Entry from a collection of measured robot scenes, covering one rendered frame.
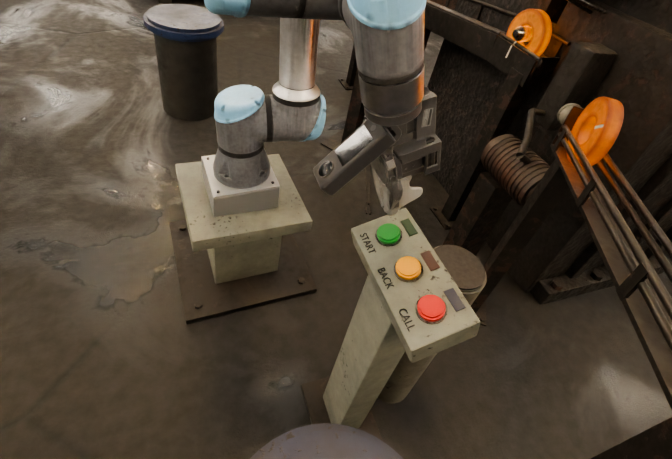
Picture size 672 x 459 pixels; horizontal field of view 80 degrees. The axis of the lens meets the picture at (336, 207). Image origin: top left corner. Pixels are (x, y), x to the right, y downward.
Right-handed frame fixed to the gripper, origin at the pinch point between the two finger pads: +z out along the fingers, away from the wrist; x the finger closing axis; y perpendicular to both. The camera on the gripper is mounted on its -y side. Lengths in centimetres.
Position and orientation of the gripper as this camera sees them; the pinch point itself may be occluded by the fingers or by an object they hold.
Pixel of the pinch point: (386, 209)
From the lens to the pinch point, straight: 63.9
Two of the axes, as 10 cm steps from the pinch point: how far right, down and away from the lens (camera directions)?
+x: -3.3, -6.8, 6.5
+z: 1.5, 6.4, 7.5
